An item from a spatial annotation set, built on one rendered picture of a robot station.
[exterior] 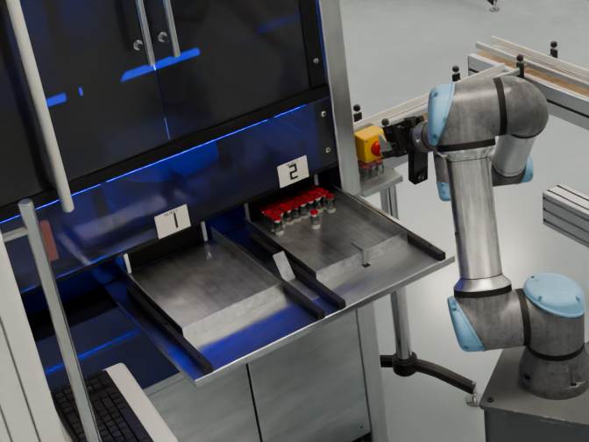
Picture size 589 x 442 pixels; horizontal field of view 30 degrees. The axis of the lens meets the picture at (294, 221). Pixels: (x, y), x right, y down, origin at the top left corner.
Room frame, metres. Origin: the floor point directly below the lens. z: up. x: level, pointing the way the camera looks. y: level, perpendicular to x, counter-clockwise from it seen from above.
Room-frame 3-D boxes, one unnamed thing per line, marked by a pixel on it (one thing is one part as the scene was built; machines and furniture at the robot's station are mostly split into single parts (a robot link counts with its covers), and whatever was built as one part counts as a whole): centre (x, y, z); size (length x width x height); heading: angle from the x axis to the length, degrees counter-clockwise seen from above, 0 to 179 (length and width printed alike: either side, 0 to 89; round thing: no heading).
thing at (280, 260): (2.13, 0.02, 0.91); 0.14 x 0.03 x 0.06; 27
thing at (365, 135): (2.57, -0.22, 1.00); 0.08 x 0.07 x 0.07; 28
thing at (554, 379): (1.78, -0.49, 0.84); 0.15 x 0.15 x 0.10
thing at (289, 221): (2.43, -0.02, 0.91); 0.18 x 0.02 x 0.05; 117
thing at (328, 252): (2.33, -0.07, 0.90); 0.34 x 0.26 x 0.04; 27
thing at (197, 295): (2.19, 0.24, 0.90); 0.34 x 0.26 x 0.04; 28
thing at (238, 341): (2.21, 0.06, 0.87); 0.70 x 0.48 x 0.02; 118
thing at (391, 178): (2.61, -0.22, 0.87); 0.14 x 0.13 x 0.02; 28
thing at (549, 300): (1.78, -0.48, 0.96); 0.13 x 0.12 x 0.14; 87
